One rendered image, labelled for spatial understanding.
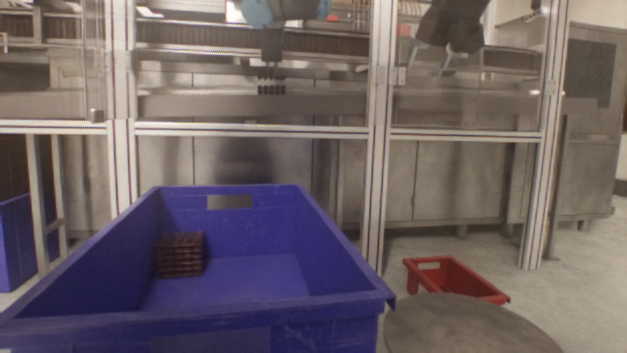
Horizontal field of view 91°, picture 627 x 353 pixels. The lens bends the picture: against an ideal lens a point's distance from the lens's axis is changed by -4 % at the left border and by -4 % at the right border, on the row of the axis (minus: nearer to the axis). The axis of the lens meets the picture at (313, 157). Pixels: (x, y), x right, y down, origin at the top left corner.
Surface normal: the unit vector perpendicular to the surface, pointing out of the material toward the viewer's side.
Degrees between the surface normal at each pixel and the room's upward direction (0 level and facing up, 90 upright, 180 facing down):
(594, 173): 90
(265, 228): 90
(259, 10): 132
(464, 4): 122
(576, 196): 90
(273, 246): 90
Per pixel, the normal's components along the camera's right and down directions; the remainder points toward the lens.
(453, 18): 0.11, 0.47
